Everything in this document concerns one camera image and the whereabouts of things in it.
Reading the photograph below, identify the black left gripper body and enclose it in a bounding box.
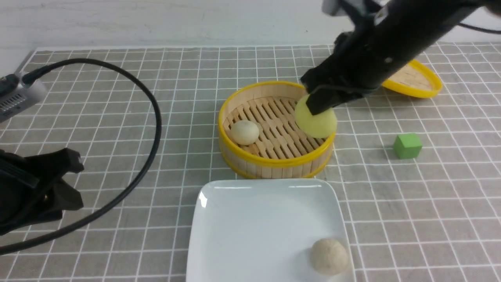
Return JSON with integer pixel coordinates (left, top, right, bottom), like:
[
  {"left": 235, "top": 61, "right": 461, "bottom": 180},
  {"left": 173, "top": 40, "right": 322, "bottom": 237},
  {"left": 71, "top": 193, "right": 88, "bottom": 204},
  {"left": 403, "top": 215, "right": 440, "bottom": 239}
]
[{"left": 0, "top": 148, "right": 84, "bottom": 235}]

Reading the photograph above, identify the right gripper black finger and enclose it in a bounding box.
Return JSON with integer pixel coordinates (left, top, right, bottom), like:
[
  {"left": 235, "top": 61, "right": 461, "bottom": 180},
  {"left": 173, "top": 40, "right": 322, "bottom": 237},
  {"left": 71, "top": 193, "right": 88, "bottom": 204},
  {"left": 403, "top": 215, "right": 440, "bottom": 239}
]
[{"left": 306, "top": 87, "right": 355, "bottom": 116}]

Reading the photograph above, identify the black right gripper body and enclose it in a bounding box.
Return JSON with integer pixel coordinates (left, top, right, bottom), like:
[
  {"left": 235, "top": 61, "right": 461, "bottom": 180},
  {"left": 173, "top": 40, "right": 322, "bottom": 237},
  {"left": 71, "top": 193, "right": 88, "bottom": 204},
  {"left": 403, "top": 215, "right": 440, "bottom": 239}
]
[{"left": 302, "top": 31, "right": 411, "bottom": 99}]

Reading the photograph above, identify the yellow steamed bun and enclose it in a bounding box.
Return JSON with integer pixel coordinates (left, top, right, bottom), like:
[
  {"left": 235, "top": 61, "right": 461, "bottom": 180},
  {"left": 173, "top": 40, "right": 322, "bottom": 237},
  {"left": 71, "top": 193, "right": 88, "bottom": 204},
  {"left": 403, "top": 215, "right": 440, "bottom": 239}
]
[{"left": 294, "top": 95, "right": 338, "bottom": 139}]

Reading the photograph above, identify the cream white steamed bun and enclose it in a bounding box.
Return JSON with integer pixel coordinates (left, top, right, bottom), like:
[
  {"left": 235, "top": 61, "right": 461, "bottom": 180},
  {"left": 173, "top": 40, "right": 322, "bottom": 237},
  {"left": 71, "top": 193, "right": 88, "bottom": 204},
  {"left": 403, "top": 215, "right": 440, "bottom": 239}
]
[{"left": 230, "top": 120, "right": 260, "bottom": 146}]

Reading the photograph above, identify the beige steamed bun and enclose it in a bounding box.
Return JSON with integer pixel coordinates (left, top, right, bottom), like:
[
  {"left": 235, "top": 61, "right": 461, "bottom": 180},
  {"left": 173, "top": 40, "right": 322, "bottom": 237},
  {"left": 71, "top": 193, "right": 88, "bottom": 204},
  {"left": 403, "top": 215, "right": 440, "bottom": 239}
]
[{"left": 309, "top": 238, "right": 349, "bottom": 276}]

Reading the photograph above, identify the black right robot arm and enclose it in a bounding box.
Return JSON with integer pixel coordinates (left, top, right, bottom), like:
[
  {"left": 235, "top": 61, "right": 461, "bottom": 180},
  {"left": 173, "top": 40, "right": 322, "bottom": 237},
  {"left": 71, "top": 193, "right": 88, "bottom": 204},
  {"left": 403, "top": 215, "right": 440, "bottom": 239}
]
[{"left": 301, "top": 0, "right": 500, "bottom": 115}]

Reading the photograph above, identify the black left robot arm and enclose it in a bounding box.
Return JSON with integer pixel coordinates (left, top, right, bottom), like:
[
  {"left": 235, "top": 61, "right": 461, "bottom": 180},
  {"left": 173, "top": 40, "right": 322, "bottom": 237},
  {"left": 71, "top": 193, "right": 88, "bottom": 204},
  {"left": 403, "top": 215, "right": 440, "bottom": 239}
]
[{"left": 0, "top": 148, "right": 84, "bottom": 235}]

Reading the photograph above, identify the white square plate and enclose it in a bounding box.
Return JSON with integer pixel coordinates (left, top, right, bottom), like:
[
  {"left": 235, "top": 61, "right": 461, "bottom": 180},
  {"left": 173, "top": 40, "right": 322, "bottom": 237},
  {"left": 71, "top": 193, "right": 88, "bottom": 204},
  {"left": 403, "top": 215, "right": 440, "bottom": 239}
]
[{"left": 186, "top": 179, "right": 356, "bottom": 282}]

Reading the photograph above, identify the bamboo steamer lid yellow rim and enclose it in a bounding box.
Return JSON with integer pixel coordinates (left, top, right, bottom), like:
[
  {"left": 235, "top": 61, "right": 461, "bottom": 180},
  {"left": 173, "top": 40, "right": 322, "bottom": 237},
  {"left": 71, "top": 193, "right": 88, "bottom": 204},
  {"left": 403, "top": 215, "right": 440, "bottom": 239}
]
[{"left": 382, "top": 60, "right": 443, "bottom": 99}]

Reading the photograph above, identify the bamboo steamer basket yellow rim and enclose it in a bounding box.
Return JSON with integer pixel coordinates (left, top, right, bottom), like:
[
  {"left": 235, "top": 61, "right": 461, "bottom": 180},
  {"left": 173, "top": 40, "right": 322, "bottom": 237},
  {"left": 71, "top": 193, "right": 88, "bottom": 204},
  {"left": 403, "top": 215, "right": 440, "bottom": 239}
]
[{"left": 218, "top": 81, "right": 335, "bottom": 179}]

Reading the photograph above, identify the green cube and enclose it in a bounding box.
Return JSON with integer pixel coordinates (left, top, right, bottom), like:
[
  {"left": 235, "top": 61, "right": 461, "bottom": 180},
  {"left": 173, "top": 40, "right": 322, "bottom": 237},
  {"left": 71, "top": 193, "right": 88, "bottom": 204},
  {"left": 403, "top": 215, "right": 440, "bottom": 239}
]
[{"left": 393, "top": 133, "right": 423, "bottom": 159}]

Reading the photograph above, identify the grey checkered tablecloth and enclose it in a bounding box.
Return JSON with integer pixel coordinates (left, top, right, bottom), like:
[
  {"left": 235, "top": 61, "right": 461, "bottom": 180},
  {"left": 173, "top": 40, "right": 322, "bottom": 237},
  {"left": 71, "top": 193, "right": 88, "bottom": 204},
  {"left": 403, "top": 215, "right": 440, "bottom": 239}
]
[{"left": 1, "top": 42, "right": 501, "bottom": 282}]

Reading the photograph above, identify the black camera cable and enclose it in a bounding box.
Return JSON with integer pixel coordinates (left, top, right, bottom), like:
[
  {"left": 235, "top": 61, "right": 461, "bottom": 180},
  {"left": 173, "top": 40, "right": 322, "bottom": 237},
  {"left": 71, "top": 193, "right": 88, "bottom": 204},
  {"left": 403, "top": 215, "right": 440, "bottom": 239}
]
[{"left": 0, "top": 58, "right": 163, "bottom": 255}]

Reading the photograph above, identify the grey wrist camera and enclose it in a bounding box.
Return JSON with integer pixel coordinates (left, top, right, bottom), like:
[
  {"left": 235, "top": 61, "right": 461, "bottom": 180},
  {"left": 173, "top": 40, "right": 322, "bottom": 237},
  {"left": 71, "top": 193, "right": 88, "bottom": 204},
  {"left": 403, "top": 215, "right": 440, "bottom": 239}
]
[{"left": 0, "top": 72, "right": 48, "bottom": 123}]

